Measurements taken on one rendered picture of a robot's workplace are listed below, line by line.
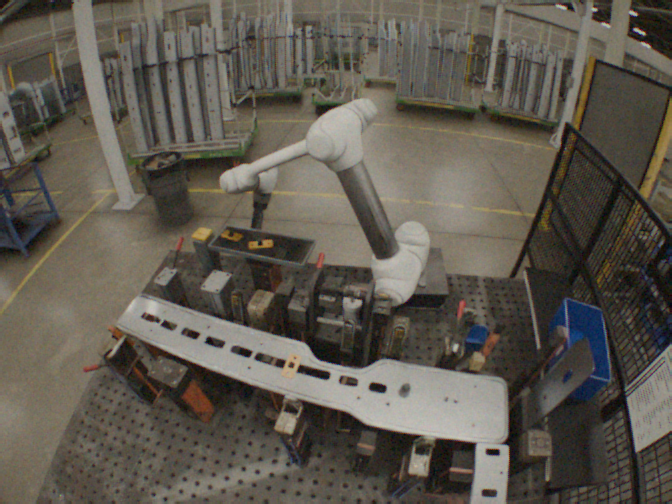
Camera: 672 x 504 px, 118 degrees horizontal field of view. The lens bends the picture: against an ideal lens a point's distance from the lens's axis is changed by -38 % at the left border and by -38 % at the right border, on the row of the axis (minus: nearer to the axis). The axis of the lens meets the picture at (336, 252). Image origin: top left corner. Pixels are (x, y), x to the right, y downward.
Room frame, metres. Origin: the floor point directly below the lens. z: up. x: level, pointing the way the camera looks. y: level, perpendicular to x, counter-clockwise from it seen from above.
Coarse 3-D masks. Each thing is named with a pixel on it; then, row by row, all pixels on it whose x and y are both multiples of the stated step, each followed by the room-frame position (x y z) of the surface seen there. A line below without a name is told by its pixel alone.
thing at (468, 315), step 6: (462, 312) 0.53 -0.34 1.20; (468, 312) 0.52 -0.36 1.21; (474, 312) 0.52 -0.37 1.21; (462, 318) 0.52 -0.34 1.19; (468, 318) 0.50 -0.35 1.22; (474, 318) 0.51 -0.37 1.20; (462, 324) 0.52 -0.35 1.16; (468, 324) 0.49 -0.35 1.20; (456, 330) 0.52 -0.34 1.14; (462, 330) 0.51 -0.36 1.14; (468, 330) 0.50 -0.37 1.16; (456, 336) 0.51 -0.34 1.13; (462, 336) 0.51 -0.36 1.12; (456, 342) 0.51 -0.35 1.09; (462, 342) 0.50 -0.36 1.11; (450, 348) 0.50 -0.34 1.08; (456, 354) 0.49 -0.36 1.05
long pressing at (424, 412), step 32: (128, 320) 0.62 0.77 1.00; (192, 320) 0.65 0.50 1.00; (224, 320) 0.66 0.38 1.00; (192, 352) 0.52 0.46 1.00; (224, 352) 0.53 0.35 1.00; (256, 352) 0.54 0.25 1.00; (288, 352) 0.54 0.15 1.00; (256, 384) 0.43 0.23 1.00; (288, 384) 0.43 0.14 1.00; (320, 384) 0.43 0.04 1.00; (384, 384) 0.43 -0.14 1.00; (416, 384) 0.43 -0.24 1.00; (448, 384) 0.42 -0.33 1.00; (480, 384) 0.41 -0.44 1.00; (384, 416) 0.33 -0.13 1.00; (416, 416) 0.32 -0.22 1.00; (448, 416) 0.31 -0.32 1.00; (480, 416) 0.30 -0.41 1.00
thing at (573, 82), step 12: (576, 12) 6.20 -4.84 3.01; (588, 12) 5.74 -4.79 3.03; (588, 24) 5.74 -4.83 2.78; (588, 36) 5.73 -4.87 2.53; (576, 48) 5.87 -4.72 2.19; (576, 60) 5.82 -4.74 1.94; (576, 72) 5.75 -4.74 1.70; (576, 84) 5.74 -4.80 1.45; (576, 96) 5.73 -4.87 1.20; (564, 108) 5.87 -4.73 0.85; (564, 120) 5.77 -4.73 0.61; (552, 144) 5.84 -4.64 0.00
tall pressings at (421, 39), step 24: (408, 24) 7.51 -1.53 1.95; (432, 24) 7.42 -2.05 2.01; (408, 48) 7.25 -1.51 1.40; (456, 48) 7.52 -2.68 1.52; (408, 72) 7.22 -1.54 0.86; (432, 72) 7.36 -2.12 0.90; (456, 72) 7.28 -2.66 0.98; (408, 96) 7.13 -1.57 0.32; (432, 96) 7.30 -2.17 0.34; (456, 96) 7.23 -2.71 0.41
